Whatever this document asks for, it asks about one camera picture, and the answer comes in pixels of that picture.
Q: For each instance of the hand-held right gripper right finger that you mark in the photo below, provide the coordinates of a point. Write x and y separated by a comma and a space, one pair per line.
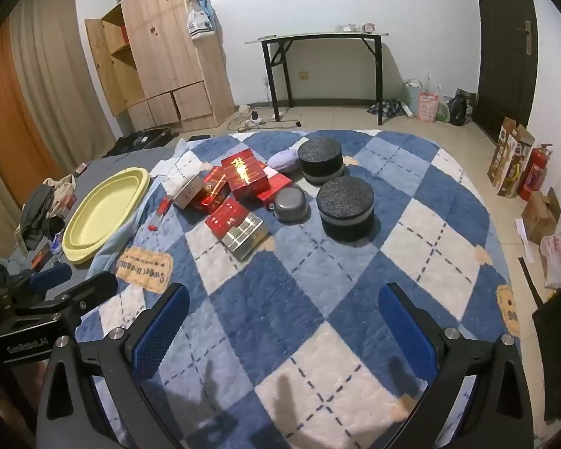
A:
409, 332

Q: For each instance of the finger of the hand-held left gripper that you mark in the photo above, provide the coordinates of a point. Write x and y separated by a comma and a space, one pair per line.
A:
93, 287
51, 275

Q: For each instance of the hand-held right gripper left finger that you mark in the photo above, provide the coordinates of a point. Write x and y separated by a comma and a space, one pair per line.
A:
161, 332

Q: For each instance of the yellow plastic basin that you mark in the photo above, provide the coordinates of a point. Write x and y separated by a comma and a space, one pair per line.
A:
103, 210

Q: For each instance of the red capped clear tube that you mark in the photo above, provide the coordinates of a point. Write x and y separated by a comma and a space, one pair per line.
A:
161, 210

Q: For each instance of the red cigarette box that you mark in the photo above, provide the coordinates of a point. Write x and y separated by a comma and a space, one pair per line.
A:
224, 217
276, 186
212, 191

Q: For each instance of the silver grey box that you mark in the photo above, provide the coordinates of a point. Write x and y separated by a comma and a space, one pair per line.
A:
188, 191

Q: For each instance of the black foam disc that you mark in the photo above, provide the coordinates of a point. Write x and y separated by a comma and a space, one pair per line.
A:
345, 201
320, 154

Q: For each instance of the small metal bowl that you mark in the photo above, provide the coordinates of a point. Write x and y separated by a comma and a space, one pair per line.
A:
290, 203

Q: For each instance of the large red box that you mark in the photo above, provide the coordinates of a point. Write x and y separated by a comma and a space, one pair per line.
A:
243, 173

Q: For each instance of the small dark red box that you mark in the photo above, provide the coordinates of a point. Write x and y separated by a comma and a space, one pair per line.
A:
40, 259

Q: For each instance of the dark green garment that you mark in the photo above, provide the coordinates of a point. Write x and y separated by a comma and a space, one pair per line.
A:
37, 220

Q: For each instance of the beige garment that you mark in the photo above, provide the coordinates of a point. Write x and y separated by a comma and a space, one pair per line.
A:
63, 191

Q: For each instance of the blue plaid fleece blanket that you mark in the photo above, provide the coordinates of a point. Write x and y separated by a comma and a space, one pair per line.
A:
308, 290

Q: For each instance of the small copper box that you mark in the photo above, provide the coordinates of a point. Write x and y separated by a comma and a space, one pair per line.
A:
81, 170

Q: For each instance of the white cloth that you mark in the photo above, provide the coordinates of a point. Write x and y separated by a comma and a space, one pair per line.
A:
166, 168

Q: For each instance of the white paper sheet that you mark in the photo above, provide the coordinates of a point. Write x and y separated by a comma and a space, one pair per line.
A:
526, 238

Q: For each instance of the black open suitcase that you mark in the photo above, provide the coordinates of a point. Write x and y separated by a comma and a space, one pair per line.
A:
138, 140

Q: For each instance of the orange wooden door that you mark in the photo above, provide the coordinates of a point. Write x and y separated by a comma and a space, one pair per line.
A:
9, 126

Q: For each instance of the brown cardboard box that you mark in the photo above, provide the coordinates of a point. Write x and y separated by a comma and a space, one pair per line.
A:
540, 215

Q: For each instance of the tall printed cardboard box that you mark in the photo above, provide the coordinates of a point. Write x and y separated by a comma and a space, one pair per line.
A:
507, 159

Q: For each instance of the red fire extinguisher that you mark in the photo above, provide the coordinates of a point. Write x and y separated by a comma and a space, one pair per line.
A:
533, 173

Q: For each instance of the green plastic bag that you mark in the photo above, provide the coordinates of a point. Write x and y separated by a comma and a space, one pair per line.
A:
444, 111

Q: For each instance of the dark plaid cloth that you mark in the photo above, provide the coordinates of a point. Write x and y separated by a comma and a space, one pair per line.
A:
387, 107

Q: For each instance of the pink paper bag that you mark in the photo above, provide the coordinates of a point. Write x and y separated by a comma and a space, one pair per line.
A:
428, 105

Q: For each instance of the white power strip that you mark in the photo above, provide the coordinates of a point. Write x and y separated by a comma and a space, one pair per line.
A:
255, 121

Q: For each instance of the black bag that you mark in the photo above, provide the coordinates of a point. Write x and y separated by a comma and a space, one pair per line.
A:
462, 107

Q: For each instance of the wooden wardrobe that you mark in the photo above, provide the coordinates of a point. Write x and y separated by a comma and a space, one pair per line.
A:
168, 46

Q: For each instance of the white striped hanging bag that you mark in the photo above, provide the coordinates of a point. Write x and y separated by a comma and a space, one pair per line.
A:
200, 25

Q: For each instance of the dark brown door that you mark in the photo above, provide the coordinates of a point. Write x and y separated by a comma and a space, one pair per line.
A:
500, 56

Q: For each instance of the blue hanging cloth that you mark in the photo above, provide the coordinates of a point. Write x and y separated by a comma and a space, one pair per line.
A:
204, 2

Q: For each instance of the black folding table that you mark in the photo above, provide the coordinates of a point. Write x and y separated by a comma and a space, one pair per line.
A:
318, 36

